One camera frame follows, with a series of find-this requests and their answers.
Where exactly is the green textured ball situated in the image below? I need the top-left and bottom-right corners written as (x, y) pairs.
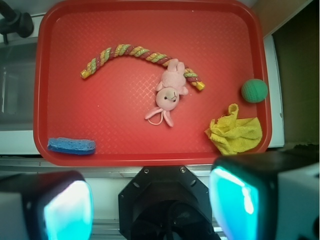
top-left (241, 79), bottom-right (268, 103)

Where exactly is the yellow cloth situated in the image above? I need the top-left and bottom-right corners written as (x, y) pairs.
top-left (205, 103), bottom-right (263, 156)

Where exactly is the grey sink faucet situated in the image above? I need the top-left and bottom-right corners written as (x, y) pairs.
top-left (0, 0), bottom-right (34, 45)

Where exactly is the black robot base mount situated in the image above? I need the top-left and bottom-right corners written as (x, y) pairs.
top-left (118, 166), bottom-right (220, 240)

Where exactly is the grey sink basin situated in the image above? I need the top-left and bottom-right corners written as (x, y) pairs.
top-left (0, 43), bottom-right (37, 131)

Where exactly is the pink plush bunny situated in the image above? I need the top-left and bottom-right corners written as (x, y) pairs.
top-left (144, 58), bottom-right (189, 127)

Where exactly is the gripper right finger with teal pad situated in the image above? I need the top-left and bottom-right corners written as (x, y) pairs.
top-left (209, 149), bottom-right (320, 240)

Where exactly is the multicoloured twisted rope toy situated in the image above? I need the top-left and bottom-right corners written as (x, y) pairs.
top-left (80, 44), bottom-right (206, 92)

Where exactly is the blue sponge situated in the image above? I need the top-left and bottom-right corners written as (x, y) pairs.
top-left (47, 137), bottom-right (96, 155)

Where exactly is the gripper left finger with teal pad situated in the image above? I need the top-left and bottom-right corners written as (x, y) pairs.
top-left (0, 170), bottom-right (94, 240)

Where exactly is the red plastic tray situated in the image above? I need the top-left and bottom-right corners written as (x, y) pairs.
top-left (33, 0), bottom-right (272, 167)

